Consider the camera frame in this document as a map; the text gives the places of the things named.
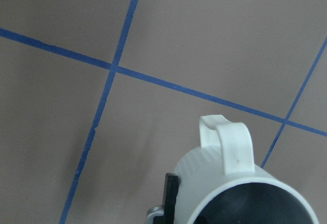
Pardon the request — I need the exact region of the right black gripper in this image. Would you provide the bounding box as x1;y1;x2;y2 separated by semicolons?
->
146;173;179;224

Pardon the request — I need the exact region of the white mug with handle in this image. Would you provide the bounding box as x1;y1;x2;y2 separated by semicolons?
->
174;115;318;223

